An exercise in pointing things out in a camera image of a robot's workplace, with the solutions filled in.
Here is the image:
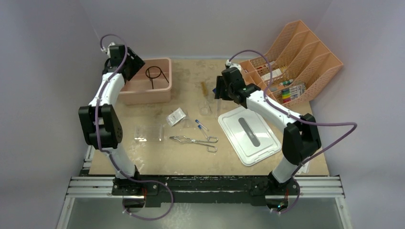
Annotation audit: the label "blue capped clear syringe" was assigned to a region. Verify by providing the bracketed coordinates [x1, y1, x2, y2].
[213, 88, 222, 119]

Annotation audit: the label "pink plastic bin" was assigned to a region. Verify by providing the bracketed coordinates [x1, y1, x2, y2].
[118, 58, 172, 105]

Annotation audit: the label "white packet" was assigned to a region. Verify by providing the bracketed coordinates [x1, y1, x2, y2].
[166, 108, 187, 127]

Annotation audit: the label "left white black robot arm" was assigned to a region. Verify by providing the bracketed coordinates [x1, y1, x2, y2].
[78, 43, 145, 195]

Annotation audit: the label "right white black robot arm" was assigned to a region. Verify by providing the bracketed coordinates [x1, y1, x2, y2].
[214, 67, 321, 194]

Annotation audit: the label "blue capped test tube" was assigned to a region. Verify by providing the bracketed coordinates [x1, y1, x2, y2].
[195, 119, 209, 131]
[198, 125, 209, 140]

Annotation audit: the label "white plastic bin lid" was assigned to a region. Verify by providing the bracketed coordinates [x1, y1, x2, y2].
[218, 106, 281, 167]

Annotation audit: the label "set of coloured markers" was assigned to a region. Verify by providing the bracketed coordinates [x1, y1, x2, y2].
[281, 83, 306, 103]

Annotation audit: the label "metal crucible tongs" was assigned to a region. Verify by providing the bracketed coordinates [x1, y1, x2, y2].
[169, 135, 218, 153]

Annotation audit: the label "clear well plate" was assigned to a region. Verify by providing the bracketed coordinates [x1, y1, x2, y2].
[134, 124, 164, 142]

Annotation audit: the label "orange mesh file organizer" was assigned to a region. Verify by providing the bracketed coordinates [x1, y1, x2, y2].
[239, 20, 344, 109]

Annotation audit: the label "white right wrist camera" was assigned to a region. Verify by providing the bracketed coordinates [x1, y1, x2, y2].
[225, 60, 243, 72]

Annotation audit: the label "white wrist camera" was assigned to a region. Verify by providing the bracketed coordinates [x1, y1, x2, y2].
[225, 60, 243, 72]
[100, 42, 116, 58]

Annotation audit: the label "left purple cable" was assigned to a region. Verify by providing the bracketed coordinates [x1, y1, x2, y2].
[94, 34, 174, 221]

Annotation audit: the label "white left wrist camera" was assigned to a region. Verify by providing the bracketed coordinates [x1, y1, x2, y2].
[100, 42, 116, 58]

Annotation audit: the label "black wire tripod ring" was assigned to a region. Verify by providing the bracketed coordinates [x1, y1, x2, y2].
[145, 65, 170, 89]

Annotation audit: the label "aluminium rail frame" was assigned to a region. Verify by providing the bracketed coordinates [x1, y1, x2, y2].
[57, 143, 351, 229]

